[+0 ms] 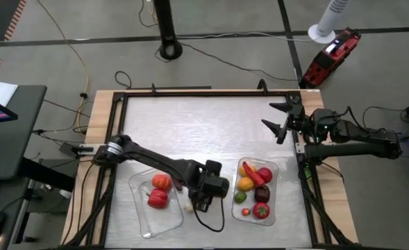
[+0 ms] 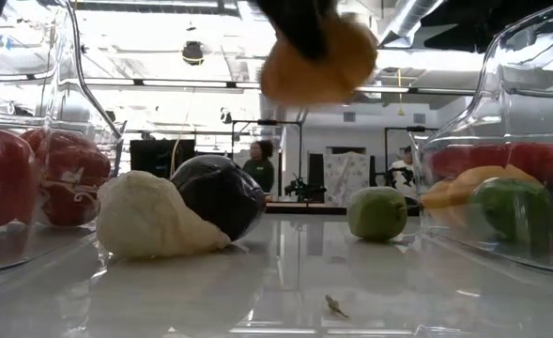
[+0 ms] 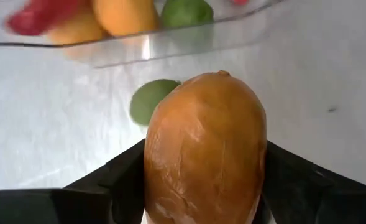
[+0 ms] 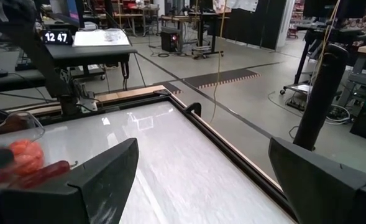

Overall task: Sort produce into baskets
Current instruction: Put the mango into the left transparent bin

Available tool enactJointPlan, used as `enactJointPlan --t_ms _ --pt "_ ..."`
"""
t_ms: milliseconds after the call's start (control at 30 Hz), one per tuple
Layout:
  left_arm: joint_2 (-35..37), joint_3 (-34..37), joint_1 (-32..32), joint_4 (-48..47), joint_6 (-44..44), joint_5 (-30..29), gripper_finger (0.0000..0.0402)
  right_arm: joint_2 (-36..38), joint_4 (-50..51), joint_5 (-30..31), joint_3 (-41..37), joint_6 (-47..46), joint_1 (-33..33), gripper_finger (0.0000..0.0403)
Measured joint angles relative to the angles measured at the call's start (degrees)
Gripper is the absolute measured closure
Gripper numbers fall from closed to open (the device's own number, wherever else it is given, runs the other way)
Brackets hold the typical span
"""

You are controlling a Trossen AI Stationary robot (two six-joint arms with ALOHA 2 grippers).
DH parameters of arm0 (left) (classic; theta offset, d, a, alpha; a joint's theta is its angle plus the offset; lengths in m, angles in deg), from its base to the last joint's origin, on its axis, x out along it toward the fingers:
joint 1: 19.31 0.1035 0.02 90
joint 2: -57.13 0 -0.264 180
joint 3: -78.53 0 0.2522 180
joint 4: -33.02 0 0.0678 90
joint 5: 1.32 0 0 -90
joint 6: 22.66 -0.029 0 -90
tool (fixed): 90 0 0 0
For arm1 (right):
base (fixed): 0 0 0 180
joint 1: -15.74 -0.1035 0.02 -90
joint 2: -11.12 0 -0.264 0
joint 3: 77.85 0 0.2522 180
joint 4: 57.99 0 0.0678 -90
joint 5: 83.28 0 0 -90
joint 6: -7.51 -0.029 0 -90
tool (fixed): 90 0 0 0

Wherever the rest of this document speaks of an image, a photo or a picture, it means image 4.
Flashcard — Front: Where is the clear plastic bin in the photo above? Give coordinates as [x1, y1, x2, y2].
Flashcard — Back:
[0, 111, 46, 187]

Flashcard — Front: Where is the white coiled cable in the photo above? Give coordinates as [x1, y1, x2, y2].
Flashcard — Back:
[325, 104, 351, 125]

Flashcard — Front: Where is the red chili pepper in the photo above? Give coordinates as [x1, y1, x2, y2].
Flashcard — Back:
[13, 160, 71, 189]

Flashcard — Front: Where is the black desk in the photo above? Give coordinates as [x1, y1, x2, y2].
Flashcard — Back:
[44, 43, 139, 91]

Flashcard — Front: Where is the black computer tower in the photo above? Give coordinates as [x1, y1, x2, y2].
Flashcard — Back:
[160, 27, 182, 53]

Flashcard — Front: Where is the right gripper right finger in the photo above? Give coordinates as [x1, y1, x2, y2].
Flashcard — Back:
[268, 136, 366, 224]

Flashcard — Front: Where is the monitor with blue screen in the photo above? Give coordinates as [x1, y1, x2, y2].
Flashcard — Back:
[50, 0, 86, 29]

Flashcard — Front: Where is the black partition wall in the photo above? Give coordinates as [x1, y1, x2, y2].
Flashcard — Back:
[222, 0, 288, 50]

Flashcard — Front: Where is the white board on desk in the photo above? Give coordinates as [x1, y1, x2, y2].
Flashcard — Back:
[73, 28, 131, 47]

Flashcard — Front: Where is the black digital clock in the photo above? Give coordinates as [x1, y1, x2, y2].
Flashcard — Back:
[42, 29, 74, 46]

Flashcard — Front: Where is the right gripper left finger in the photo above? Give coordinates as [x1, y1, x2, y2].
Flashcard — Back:
[66, 138, 140, 224]

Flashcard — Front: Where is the wooden table edge strip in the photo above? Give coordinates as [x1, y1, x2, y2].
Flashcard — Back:
[0, 84, 168, 124]

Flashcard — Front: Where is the black cylindrical post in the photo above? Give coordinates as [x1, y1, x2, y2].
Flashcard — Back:
[293, 43, 350, 152]

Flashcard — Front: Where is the black floor mat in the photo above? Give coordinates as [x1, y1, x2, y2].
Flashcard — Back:
[182, 68, 261, 90]

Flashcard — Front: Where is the black clamp handle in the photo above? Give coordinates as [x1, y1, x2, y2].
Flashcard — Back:
[183, 101, 203, 118]

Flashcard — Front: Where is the yellow hanging cable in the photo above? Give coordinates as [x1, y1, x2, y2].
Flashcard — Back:
[209, 0, 229, 124]
[306, 0, 342, 103]

